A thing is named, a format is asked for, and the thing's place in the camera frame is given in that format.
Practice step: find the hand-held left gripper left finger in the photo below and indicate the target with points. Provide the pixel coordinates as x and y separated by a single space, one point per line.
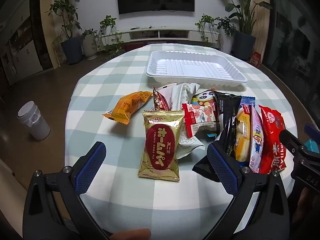
91 167

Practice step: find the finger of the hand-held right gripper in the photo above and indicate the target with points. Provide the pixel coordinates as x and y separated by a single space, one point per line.
291 143
312 132

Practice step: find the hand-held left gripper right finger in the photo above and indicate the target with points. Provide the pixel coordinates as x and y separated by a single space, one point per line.
221 167

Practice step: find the large red snack packet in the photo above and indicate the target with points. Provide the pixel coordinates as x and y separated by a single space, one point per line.
272 135

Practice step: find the blue snack packet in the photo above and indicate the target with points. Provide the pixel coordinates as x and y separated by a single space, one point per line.
211 135

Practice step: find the pink cartoon snack packet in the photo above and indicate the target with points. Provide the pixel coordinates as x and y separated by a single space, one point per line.
256 142

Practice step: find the large white snack packet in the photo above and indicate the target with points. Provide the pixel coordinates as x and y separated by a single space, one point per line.
190 143

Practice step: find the yellow cake packet blue edge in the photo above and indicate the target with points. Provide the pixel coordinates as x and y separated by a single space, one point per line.
243 132

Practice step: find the black snack packet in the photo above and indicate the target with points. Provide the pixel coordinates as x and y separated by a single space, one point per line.
227 120

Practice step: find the red and white snack packet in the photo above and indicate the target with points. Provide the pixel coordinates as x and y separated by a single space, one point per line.
200 116

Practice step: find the gold snack packet red oval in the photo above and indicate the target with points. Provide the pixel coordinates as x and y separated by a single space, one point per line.
161 150

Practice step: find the panda print snack packet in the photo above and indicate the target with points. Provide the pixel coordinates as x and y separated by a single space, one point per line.
203 98

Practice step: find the orange snack packet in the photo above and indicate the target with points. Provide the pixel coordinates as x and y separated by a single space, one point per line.
127 106

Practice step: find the pale pink snack packet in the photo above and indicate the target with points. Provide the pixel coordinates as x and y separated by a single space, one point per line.
170 94

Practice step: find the dark red foil snack packet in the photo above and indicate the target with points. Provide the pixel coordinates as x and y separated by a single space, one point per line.
161 101

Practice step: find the white plastic tray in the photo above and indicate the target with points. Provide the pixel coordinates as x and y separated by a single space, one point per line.
190 65

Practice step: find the person's right hand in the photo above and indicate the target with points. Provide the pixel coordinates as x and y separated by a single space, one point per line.
303 201

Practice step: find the person's left hand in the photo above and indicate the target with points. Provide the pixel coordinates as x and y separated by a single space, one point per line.
132 234

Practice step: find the white trash bin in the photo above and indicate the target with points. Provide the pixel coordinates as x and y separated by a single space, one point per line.
35 122

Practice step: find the glass sliding door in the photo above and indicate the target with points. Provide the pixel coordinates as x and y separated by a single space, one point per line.
295 42

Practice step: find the red gift bag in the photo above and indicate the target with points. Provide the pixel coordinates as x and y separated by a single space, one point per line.
256 58

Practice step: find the large-leaf plant in dark pot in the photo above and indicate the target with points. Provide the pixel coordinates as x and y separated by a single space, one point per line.
245 45

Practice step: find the tall plant in dark pot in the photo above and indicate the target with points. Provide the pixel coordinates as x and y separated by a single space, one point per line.
72 48

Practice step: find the small plant in white pot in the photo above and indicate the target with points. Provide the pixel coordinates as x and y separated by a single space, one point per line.
89 46

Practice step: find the beige curtain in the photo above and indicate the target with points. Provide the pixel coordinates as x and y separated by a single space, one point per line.
261 17

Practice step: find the red storage box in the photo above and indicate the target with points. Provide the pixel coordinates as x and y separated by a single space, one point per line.
135 46

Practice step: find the white cupboard unit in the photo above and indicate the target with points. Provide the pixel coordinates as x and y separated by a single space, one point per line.
25 55

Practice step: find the bushy green plant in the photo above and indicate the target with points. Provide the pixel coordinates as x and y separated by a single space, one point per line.
226 26

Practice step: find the trailing green plant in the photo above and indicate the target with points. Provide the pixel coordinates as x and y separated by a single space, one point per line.
206 21
108 22

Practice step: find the white television cabinet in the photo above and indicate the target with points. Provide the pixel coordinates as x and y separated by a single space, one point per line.
150 33

